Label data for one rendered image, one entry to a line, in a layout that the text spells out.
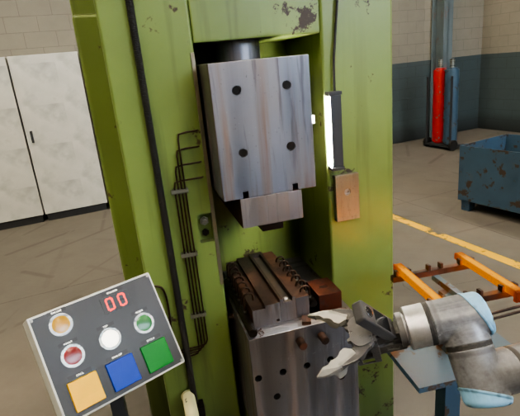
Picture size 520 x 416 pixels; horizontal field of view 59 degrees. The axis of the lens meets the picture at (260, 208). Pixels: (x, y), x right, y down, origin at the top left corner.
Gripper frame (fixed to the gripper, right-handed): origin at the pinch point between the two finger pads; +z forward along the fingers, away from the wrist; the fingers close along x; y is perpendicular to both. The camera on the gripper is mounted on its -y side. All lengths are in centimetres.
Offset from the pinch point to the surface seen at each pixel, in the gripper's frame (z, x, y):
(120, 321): 52, 21, 2
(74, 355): 60, 10, -1
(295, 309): 10, 38, 39
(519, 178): -181, 282, 251
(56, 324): 63, 16, -8
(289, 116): -6, 65, -17
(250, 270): 26, 63, 42
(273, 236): 18, 86, 50
